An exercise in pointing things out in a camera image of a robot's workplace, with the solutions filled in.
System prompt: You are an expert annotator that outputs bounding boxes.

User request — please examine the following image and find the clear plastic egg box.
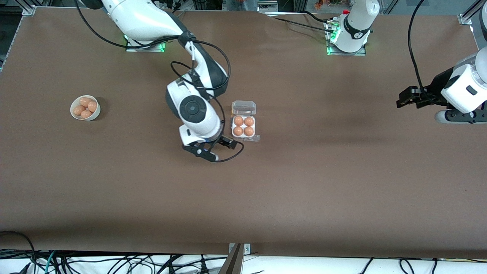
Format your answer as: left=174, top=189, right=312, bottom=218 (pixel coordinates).
left=231, top=100, right=257, bottom=139

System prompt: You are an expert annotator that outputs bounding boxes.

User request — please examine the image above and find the brown table cover sheet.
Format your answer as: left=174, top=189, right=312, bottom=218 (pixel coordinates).
left=0, top=7, right=487, bottom=260

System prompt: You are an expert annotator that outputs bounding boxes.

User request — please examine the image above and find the white round bowl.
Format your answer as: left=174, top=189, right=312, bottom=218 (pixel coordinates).
left=70, top=95, right=101, bottom=121

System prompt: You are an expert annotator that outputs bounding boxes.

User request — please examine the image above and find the bystander grey clothing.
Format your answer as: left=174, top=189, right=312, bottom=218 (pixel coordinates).
left=226, top=0, right=259, bottom=11

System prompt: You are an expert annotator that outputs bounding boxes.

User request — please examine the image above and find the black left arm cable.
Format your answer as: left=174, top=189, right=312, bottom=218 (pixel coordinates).
left=408, top=0, right=429, bottom=96

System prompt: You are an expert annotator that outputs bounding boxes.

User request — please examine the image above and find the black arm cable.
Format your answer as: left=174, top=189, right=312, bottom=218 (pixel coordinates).
left=408, top=0, right=429, bottom=96
left=75, top=0, right=245, bottom=163

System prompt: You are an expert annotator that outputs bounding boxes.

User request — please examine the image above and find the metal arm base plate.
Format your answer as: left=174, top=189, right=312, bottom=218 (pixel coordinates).
left=325, top=19, right=367, bottom=56
left=126, top=34, right=167, bottom=53

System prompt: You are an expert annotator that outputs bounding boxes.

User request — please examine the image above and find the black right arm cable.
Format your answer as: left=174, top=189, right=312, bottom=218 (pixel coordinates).
left=75, top=0, right=245, bottom=163

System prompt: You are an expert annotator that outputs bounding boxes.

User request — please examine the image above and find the aluminium frame bracket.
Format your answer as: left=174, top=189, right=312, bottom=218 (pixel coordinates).
left=22, top=0, right=42, bottom=16
left=458, top=0, right=487, bottom=25

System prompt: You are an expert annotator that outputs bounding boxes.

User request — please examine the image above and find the black camera pole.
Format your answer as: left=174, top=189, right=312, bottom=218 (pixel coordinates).
left=218, top=244, right=244, bottom=274

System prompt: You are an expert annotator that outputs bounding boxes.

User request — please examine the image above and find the teal cable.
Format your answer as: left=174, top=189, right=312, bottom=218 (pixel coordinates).
left=45, top=250, right=57, bottom=274

